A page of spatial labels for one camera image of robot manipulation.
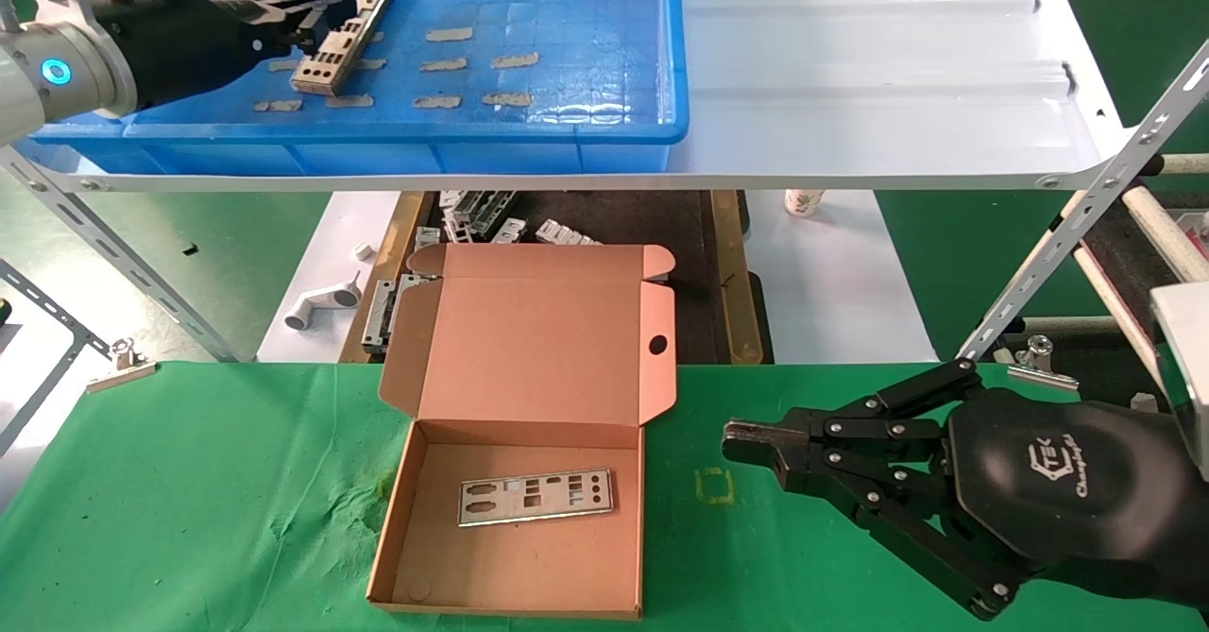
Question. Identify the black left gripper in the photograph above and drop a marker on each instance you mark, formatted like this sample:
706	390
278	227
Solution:
179	42

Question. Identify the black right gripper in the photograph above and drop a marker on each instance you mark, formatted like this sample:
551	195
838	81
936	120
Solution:
1067	481

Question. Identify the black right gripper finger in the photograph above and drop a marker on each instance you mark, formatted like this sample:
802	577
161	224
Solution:
774	476
774	432

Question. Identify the silver metal shield plate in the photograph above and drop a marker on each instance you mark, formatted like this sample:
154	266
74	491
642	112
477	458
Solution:
567	509
352	47
316	71

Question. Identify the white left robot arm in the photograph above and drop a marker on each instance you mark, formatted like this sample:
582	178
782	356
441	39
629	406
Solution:
28	93

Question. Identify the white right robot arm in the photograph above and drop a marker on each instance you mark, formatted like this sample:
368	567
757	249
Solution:
1185	358

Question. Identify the brown cardboard box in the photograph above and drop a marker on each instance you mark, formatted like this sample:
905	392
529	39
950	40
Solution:
529	330

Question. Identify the blue plastic tray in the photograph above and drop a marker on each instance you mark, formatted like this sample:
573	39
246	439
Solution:
567	131

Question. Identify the silver binder clip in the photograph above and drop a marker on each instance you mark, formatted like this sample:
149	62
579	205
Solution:
1042	367
121	367

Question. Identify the white paper cup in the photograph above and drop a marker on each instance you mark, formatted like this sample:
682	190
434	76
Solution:
803	203

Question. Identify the small white plastic piece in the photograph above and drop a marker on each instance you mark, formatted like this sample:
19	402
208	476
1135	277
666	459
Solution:
365	251

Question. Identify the white pipe cart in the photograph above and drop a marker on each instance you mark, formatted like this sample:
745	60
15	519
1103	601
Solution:
1160	224

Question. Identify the white plastic pipe connector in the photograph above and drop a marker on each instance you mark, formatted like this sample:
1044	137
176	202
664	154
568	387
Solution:
321	303

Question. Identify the white shelf table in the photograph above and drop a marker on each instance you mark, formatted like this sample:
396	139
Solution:
897	65

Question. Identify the perforated white shelf post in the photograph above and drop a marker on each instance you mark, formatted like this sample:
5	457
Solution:
1086	205
52	306
113	259

